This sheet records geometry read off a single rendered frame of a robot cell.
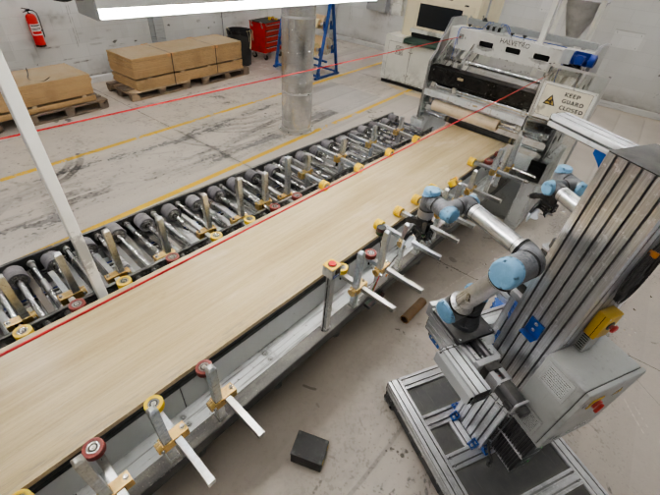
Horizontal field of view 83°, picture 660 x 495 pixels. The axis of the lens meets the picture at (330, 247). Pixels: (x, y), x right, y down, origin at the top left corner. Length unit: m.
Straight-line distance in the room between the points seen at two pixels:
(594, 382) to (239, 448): 1.97
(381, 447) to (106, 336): 1.76
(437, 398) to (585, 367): 1.13
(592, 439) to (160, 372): 2.81
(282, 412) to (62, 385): 1.34
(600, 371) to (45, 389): 2.34
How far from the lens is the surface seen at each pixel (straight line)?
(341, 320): 2.35
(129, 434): 2.07
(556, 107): 4.36
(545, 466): 2.86
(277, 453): 2.70
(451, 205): 1.72
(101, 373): 2.08
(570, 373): 1.87
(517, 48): 4.72
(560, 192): 2.17
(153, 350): 2.07
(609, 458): 3.40
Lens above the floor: 2.52
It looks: 40 degrees down
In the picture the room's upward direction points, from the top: 6 degrees clockwise
